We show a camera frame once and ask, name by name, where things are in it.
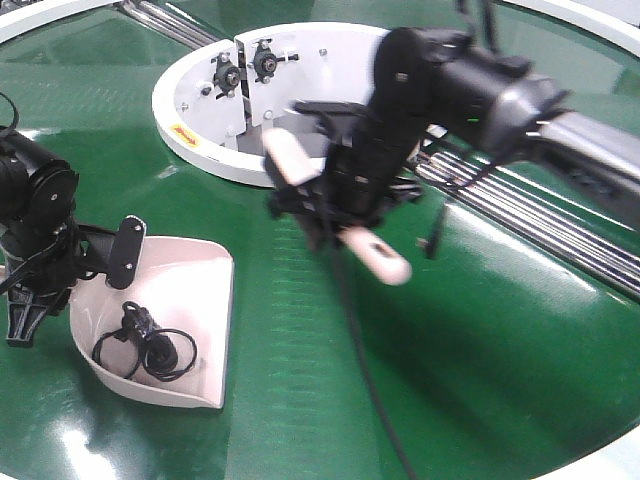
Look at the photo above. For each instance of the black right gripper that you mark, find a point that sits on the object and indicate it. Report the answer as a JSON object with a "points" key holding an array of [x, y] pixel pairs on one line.
{"points": [[362, 174]]}

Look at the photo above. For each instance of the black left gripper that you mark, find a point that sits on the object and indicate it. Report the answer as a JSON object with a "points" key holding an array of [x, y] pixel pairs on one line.
{"points": [[40, 284]]}

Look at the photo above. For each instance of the pink hand brush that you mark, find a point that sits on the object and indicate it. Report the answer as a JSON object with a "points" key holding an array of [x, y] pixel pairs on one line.
{"points": [[286, 158]]}

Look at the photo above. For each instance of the pink plastic dustpan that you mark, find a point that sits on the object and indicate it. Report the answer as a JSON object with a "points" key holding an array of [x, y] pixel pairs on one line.
{"points": [[186, 284]]}

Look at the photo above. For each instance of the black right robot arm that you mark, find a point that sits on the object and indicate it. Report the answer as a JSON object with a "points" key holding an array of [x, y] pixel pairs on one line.
{"points": [[433, 76]]}

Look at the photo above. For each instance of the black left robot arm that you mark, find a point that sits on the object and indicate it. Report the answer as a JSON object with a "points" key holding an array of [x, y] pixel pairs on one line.
{"points": [[37, 196]]}

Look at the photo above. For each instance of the right black bearing block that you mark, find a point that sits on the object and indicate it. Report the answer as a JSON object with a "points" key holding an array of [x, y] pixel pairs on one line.
{"points": [[265, 62]]}

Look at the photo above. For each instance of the black bearing block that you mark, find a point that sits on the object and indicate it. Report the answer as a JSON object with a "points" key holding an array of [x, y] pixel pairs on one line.
{"points": [[265, 62], [227, 76]]}

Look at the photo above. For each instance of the left black bearing block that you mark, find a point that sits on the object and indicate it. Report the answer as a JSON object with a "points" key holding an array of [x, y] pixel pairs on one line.
{"points": [[227, 76]]}

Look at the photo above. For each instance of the left steel roller set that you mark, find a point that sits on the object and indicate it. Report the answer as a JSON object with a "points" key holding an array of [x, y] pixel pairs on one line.
{"points": [[168, 22]]}

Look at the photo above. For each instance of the steel roller set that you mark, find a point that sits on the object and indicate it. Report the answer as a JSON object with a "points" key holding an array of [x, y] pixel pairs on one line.
{"points": [[500, 198], [168, 22]]}

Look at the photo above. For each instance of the white outer rim left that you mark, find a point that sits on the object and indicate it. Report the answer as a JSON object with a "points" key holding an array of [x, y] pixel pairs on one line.
{"points": [[22, 19]]}

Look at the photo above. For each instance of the white rim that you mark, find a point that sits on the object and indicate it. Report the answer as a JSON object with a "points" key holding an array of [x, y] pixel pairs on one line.
{"points": [[603, 25], [22, 19]]}

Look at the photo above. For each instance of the right steel roller set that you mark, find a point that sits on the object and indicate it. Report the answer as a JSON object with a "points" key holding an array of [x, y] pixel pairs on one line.
{"points": [[500, 198]]}

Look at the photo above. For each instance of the white outer rim right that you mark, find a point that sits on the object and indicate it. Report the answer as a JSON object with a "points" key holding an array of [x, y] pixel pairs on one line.
{"points": [[603, 25]]}

